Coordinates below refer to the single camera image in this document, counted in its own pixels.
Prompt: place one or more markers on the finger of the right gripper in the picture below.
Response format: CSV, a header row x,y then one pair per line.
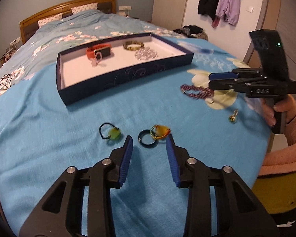
x,y
236,74
227,85

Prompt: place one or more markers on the left patterned pillow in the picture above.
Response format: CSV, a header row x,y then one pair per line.
x,y
45,21

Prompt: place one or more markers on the green gold brooch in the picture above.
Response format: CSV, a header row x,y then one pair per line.
x,y
233,117

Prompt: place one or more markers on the purple hanging jacket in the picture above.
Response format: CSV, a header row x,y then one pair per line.
x,y
228,11

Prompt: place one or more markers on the black hanging jacket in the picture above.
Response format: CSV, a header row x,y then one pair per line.
x,y
208,7

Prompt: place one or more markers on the wall light switch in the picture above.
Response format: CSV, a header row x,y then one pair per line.
x,y
249,9

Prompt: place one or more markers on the beige wardrobe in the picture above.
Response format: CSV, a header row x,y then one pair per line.
x,y
168,14

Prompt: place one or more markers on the pile of dark clothes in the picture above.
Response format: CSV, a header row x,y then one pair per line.
x,y
193,32

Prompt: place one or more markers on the wall power socket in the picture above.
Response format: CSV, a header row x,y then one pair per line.
x,y
125,8

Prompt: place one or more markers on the patterned pillow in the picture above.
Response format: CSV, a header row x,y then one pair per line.
x,y
45,21
90,6

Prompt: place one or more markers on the amber tortoise bangle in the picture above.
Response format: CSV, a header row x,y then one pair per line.
x,y
133,45

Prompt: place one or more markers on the right patterned pillow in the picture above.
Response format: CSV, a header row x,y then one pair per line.
x,y
90,6

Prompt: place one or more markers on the wooden headboard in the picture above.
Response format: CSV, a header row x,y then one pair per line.
x,y
30,25

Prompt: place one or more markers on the teal floral duvet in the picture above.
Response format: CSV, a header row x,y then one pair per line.
x,y
84,27

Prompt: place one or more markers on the person's right hand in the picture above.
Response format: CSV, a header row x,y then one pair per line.
x,y
288,106

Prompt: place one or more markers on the orange smart watch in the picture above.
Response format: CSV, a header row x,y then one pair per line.
x,y
99,51

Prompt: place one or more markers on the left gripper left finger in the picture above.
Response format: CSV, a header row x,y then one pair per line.
x,y
59,211

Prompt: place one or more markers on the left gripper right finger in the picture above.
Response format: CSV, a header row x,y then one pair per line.
x,y
239,211

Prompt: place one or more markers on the blue floral towel blanket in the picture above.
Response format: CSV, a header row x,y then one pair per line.
x,y
40,137

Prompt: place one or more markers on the navy box lid tray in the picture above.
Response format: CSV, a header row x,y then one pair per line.
x,y
78,77

